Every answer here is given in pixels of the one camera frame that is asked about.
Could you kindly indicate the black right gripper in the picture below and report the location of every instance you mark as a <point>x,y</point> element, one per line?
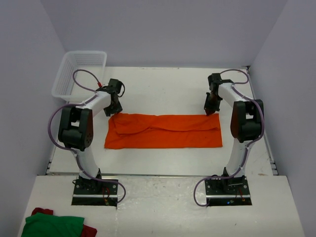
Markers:
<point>210,109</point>

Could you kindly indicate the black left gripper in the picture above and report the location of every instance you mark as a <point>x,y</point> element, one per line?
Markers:
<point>118,108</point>

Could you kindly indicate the white plastic basket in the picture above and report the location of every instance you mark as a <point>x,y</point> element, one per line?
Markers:
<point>80,73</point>

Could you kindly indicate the green folded t shirt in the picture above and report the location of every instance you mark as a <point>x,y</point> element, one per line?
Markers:
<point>54,225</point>

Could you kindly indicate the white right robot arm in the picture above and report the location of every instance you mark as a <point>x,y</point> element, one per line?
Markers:
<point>247,121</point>

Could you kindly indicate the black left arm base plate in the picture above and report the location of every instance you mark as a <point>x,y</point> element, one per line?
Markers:
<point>89,192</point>

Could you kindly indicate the red folded t shirt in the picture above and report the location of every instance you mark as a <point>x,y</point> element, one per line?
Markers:
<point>42,211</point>

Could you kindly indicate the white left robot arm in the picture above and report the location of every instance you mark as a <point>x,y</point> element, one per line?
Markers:
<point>76,126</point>

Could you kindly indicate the orange t shirt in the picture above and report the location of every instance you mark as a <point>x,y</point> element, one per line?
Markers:
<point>139,131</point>

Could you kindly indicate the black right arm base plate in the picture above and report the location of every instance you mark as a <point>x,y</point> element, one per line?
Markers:
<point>228,192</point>

